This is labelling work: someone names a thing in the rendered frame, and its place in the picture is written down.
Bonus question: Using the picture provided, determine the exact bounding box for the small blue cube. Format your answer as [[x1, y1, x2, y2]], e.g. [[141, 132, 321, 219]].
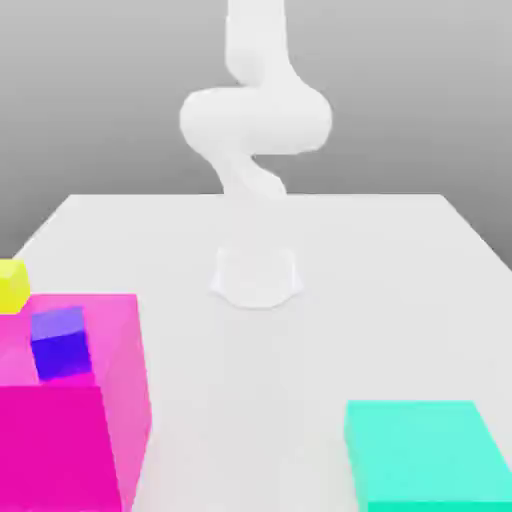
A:
[[30, 305, 94, 382]]

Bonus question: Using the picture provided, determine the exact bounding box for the large turquoise box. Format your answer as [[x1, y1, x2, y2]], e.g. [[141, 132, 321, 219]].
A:
[[343, 399, 512, 512]]

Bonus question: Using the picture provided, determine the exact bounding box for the small yellow cube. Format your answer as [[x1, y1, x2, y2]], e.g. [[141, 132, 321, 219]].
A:
[[0, 258, 32, 316]]

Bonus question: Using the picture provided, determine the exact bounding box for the large pink box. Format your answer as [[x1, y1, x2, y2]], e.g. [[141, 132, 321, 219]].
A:
[[0, 293, 153, 512]]

